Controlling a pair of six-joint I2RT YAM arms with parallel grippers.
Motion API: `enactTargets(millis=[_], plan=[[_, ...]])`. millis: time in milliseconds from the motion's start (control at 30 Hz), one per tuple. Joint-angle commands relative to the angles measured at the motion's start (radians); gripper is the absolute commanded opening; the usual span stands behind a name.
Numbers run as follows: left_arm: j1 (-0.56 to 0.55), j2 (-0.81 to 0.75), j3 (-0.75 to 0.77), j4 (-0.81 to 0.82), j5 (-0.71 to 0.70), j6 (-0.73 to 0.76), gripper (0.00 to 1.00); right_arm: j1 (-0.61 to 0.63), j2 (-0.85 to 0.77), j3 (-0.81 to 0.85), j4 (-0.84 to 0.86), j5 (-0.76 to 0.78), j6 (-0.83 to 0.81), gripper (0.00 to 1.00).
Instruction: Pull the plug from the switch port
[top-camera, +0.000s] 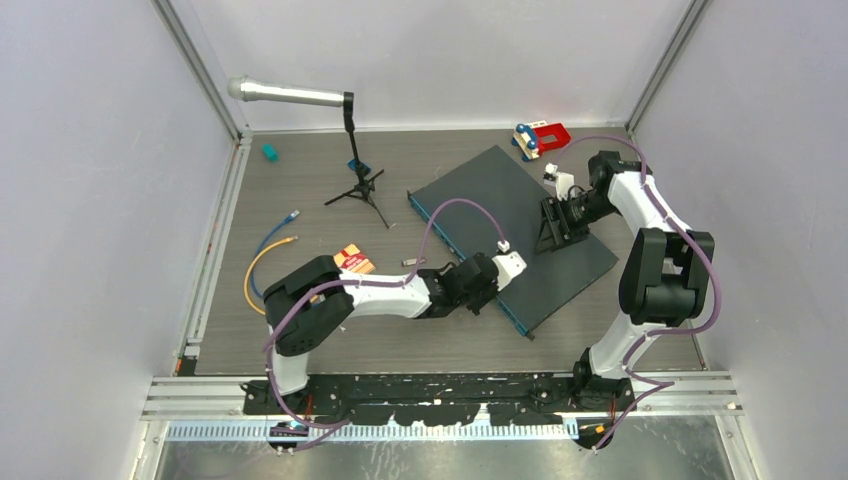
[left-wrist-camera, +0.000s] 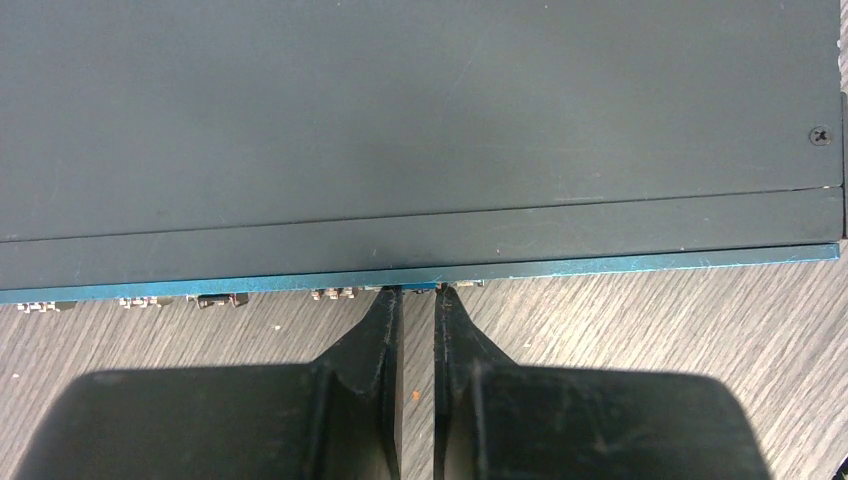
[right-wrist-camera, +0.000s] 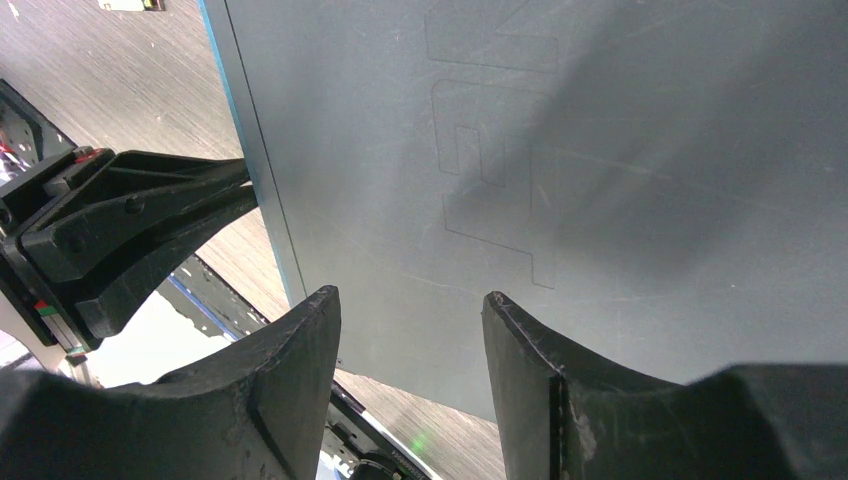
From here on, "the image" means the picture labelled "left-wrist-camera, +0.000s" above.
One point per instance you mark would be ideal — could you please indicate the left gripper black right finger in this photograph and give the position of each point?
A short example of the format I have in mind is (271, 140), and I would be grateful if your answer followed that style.
(497, 419)

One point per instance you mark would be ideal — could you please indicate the dark grey network switch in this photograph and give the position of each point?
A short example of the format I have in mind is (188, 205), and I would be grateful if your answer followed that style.
(169, 148)

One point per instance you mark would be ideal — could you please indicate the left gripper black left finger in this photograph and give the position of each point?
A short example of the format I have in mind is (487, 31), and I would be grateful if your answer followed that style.
(335, 417)

